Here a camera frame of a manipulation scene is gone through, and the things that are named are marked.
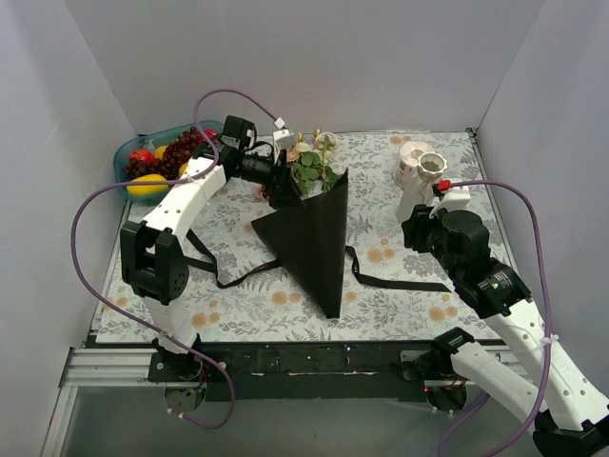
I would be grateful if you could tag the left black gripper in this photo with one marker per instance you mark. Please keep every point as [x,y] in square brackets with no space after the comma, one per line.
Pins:
[278,176]

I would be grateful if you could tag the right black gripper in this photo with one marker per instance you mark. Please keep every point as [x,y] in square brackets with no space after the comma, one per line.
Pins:
[411,230]

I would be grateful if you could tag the pink flower bouquet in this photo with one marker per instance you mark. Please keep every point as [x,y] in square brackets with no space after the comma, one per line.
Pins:
[309,161]

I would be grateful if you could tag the black paper cone wrapper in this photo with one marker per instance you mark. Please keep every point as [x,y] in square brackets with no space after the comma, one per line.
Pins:
[309,242]

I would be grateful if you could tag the black ribbon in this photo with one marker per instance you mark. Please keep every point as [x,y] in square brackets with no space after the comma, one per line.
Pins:
[366,280]

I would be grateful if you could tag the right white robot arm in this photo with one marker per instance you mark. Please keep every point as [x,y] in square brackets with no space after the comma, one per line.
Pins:
[573,416]

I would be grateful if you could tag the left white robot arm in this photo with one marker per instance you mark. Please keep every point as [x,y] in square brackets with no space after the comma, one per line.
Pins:
[152,256]

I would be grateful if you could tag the white ceramic vase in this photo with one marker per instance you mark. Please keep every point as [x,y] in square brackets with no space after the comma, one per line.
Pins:
[418,188]

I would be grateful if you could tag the dark red grapes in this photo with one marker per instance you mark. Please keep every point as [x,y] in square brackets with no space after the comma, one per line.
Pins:
[179,151]

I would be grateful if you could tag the small orange fruit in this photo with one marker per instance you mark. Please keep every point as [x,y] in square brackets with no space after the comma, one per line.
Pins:
[160,152]

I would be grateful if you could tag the floral table mat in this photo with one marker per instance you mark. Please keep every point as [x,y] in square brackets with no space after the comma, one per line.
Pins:
[236,304]

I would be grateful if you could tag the yellow mango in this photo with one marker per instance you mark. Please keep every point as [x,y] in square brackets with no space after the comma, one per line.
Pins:
[147,185]

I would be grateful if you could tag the teal plastic fruit basket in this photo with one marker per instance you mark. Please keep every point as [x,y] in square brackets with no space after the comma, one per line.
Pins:
[151,142]

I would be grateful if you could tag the red apple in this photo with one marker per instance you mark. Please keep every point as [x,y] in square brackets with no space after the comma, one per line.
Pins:
[141,156]

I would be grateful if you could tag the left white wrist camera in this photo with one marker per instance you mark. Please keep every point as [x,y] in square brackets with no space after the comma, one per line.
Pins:
[282,138]

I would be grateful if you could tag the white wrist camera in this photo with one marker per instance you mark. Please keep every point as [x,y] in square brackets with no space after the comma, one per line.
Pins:
[449,197]
[282,138]

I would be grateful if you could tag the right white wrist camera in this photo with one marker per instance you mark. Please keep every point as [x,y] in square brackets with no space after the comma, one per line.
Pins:
[449,197]

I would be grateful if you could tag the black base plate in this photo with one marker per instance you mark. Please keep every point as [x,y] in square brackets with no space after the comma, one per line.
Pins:
[306,370]

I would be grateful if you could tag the aluminium rail frame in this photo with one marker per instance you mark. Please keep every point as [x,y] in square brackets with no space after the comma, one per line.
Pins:
[119,412]

